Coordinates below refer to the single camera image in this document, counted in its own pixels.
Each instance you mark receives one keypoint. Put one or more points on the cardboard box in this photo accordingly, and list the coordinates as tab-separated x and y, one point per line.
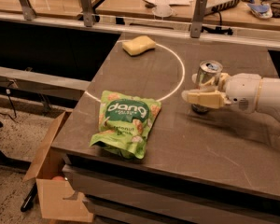
57	199

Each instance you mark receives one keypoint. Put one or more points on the blue white cloth item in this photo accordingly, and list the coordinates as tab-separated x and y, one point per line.
261	11

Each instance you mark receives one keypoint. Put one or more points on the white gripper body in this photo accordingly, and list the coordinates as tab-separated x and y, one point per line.
243	90

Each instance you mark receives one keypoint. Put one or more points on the silver blue redbull can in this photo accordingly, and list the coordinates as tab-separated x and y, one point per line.
207	67

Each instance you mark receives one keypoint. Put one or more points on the metal bracket middle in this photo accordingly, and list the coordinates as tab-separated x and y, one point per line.
87	12

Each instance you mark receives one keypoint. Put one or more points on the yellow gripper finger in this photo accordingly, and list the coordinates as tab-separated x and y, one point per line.
210	99
210	82

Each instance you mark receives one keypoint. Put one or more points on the orange ball in box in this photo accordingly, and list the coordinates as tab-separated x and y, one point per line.
58	178

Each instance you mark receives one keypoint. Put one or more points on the black mesh basket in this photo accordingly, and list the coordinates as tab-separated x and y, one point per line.
275	7

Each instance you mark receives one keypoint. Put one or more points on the grey power strip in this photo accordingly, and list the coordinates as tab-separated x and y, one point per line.
219	5

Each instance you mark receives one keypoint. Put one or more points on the metal bracket left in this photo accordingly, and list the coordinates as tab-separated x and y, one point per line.
27	10

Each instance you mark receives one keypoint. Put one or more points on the yellow sponge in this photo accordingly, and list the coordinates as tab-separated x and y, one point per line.
138	45

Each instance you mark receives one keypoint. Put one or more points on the metal bracket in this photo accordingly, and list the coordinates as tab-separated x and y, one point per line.
197	19
27	10
87	12

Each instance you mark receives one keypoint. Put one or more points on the metal bracket right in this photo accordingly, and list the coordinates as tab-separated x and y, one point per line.
197	19

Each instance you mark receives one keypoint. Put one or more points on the green dang chips bag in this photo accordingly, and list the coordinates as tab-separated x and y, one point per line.
124	124

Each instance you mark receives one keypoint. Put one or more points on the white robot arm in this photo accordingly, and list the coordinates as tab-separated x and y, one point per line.
268	99

